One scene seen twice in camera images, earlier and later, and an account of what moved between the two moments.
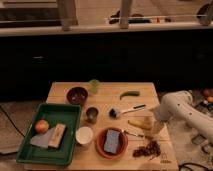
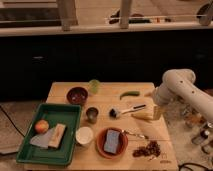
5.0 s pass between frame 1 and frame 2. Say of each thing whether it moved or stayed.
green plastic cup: stayed
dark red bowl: stayed
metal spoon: stayed
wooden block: stayed
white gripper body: moved
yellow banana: moved
